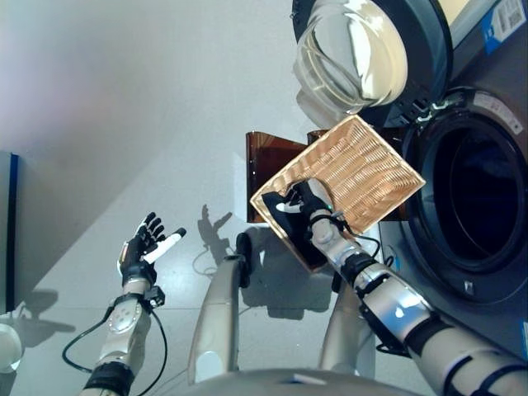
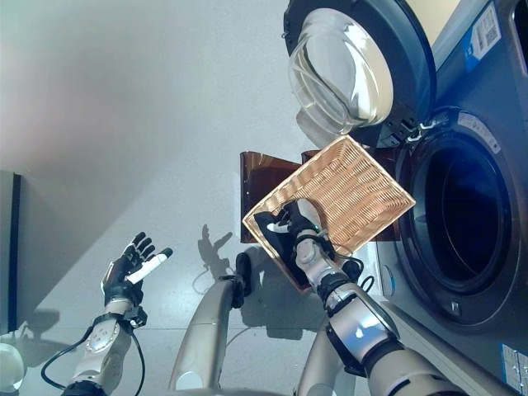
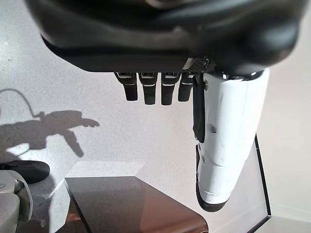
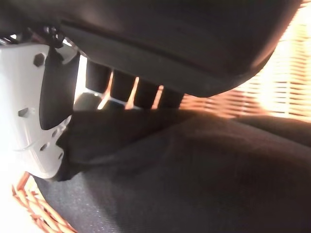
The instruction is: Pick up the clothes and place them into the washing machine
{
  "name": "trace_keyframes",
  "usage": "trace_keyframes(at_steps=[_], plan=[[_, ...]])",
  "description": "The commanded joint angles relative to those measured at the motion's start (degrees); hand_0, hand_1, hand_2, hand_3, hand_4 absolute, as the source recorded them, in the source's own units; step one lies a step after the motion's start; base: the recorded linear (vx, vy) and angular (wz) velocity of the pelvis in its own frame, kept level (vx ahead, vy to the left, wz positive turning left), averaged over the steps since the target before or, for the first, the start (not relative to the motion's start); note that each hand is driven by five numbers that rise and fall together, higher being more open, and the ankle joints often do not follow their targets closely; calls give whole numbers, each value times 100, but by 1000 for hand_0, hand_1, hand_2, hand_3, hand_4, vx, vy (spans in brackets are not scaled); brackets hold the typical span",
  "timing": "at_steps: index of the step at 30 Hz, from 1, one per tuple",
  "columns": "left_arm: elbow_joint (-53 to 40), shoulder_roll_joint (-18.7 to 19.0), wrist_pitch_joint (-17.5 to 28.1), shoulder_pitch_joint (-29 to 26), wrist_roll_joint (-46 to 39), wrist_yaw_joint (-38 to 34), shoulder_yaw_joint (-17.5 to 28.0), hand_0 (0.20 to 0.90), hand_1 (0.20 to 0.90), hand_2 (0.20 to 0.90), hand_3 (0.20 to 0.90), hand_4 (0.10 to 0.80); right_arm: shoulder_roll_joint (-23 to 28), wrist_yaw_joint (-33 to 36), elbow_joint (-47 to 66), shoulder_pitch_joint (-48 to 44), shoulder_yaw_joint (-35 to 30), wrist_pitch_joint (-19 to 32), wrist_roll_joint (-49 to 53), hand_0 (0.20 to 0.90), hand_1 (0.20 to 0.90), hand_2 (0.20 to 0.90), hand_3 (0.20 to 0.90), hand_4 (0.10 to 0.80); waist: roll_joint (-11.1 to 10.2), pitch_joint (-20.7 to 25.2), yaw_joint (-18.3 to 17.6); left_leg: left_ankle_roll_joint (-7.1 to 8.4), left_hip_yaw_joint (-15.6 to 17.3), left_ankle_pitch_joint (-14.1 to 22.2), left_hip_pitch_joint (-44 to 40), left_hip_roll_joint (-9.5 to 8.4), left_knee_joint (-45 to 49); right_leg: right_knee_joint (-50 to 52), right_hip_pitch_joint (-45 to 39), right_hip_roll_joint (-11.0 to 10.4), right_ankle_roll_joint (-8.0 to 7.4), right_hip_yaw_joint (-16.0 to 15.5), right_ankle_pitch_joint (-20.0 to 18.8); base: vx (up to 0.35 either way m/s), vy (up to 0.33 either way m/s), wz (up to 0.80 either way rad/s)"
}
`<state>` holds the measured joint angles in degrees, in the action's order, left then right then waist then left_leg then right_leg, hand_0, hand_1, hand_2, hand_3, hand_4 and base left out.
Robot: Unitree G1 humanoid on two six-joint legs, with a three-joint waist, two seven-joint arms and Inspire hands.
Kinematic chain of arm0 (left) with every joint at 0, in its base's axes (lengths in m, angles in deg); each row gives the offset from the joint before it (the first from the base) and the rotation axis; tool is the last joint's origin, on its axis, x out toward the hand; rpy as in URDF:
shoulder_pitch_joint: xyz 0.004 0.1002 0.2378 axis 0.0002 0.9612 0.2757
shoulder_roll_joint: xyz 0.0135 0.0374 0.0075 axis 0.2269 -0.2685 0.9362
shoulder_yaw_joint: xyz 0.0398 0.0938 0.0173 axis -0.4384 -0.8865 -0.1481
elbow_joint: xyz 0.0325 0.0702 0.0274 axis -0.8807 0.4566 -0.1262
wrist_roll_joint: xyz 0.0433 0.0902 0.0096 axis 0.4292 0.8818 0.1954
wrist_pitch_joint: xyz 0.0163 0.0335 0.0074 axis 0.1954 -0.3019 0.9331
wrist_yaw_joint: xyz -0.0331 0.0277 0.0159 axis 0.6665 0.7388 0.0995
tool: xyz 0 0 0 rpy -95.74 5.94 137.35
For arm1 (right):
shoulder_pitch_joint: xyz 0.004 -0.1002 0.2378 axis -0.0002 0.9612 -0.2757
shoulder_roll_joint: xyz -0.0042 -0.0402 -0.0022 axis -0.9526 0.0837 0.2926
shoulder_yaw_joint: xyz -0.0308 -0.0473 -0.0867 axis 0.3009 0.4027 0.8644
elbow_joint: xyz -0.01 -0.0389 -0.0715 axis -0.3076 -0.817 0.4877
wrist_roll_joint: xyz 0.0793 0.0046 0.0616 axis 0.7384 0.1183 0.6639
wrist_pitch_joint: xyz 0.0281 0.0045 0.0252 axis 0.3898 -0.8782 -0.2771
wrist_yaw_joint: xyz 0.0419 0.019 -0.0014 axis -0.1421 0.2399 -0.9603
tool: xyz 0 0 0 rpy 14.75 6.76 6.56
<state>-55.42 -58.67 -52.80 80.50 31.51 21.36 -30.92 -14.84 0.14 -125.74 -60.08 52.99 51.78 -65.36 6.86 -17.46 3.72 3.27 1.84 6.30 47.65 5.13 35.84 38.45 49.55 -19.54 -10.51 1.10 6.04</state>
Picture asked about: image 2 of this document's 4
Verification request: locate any black robot foot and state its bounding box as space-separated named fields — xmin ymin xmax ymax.
xmin=342 ymin=257 xmax=366 ymax=284
xmin=235 ymin=252 xmax=254 ymax=296

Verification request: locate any grey panel with dark edge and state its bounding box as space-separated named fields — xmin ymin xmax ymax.
xmin=0 ymin=171 xmax=22 ymax=336

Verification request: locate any black garment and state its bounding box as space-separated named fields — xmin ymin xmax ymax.
xmin=253 ymin=210 xmax=299 ymax=267

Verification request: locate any white rounded object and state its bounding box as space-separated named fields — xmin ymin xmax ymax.
xmin=0 ymin=342 xmax=26 ymax=391

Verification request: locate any silver robot right leg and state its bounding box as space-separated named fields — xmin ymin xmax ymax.
xmin=295 ymin=325 xmax=358 ymax=396

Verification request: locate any round glass washer door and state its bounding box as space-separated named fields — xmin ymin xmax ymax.
xmin=282 ymin=0 xmax=438 ymax=148

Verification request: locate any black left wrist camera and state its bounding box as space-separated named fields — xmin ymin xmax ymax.
xmin=127 ymin=307 xmax=149 ymax=330

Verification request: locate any rectangular wicker basket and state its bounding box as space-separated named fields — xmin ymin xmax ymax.
xmin=242 ymin=135 xmax=417 ymax=295

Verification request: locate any white floor cable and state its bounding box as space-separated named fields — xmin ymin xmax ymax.
xmin=192 ymin=267 xmax=218 ymax=293

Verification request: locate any blue white energy sticker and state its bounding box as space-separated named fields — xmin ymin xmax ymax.
xmin=464 ymin=3 xmax=502 ymax=73

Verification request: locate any black robot right foot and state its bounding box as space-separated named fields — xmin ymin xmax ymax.
xmin=342 ymin=257 xmax=366 ymax=284

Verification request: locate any blue sticker with text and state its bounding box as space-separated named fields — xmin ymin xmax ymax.
xmin=501 ymin=342 xmax=528 ymax=392

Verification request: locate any dark grey washing machine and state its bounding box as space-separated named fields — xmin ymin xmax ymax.
xmin=370 ymin=0 xmax=528 ymax=396

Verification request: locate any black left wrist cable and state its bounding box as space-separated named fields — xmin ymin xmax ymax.
xmin=40 ymin=325 xmax=147 ymax=395

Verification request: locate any black robot left foot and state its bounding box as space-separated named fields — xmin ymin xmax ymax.
xmin=235 ymin=252 xmax=254 ymax=296

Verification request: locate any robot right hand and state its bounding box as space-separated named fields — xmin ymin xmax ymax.
xmin=266 ymin=197 xmax=331 ymax=250

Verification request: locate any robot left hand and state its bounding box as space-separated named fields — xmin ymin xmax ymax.
xmin=101 ymin=232 xmax=174 ymax=307

